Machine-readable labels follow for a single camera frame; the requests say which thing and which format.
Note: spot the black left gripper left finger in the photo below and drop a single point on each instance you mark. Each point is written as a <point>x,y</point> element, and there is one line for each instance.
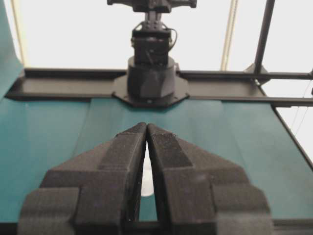
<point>93,193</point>

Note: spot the black aluminium frame rail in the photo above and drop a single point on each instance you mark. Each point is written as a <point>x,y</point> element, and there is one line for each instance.
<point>55,84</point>

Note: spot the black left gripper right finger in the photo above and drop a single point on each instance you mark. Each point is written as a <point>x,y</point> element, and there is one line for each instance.
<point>200,193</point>

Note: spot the black upright frame post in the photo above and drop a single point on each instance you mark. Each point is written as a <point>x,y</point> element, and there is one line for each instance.
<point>267,16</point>

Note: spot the white paper cup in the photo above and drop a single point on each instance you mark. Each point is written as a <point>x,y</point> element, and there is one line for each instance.
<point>147,188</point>

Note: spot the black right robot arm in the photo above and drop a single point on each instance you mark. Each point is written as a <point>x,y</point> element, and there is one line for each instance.
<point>151,72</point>

